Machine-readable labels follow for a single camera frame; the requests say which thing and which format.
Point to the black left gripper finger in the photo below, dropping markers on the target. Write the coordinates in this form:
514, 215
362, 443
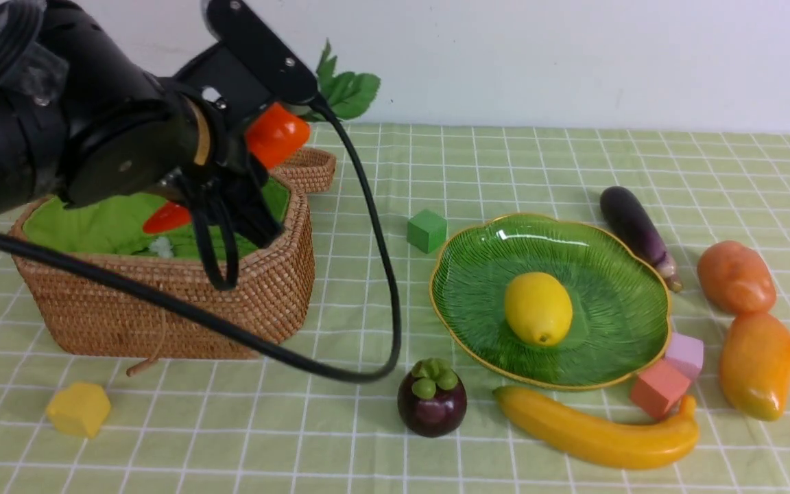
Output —
250, 215

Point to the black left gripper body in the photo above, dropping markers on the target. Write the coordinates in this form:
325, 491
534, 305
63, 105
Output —
132, 132

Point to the orange toy carrot with leaves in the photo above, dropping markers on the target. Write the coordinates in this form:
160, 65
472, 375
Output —
279, 132

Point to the purple toy mangosteen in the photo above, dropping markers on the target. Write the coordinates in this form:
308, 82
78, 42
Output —
431, 400

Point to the yellow toy lemon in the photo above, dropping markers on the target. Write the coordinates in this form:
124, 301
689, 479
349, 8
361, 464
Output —
538, 309

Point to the purple toy eggplant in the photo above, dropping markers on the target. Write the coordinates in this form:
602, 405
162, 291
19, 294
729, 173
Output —
630, 222

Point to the yellow toy banana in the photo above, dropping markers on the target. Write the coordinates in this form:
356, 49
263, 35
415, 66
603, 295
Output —
599, 441

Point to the brown toy potato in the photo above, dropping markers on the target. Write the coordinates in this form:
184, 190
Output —
736, 279

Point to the orange toy mango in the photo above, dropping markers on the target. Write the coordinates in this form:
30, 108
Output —
754, 368

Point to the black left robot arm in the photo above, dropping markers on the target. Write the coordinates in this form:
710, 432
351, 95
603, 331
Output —
33, 129

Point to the woven rattan basket lid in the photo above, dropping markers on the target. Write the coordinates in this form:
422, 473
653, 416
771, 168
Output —
309, 170

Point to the woven rattan basket green lining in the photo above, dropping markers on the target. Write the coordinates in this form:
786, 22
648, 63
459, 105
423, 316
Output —
271, 299

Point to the green foam cube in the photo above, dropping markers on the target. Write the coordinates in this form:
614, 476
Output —
427, 231

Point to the green checkered tablecloth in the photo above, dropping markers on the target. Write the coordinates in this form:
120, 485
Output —
258, 427

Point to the yellow foam hexagon block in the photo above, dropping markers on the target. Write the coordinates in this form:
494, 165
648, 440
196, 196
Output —
79, 410

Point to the green leaf-shaped glass plate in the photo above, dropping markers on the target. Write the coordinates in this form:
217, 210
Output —
621, 305

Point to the salmon foam cube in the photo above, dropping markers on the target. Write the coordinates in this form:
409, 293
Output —
658, 388

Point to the pink foam cube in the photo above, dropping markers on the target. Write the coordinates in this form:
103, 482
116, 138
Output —
686, 354

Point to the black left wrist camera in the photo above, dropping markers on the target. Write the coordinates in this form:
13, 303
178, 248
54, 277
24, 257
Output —
259, 49

